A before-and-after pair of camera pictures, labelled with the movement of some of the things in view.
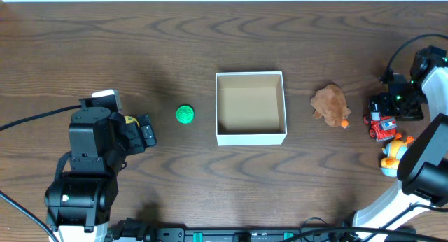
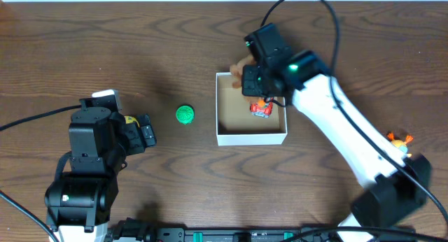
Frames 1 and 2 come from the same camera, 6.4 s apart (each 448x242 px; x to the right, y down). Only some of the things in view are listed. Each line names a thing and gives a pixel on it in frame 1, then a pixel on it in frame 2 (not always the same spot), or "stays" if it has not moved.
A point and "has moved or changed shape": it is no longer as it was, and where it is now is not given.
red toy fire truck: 381,128 -> 262,108
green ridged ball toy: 185,114 stays
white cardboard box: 250,108 stays
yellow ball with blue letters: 129,119 stays
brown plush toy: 331,103 has moved or changed shape
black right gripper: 387,109 -> 248,87
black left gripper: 141,134 stays
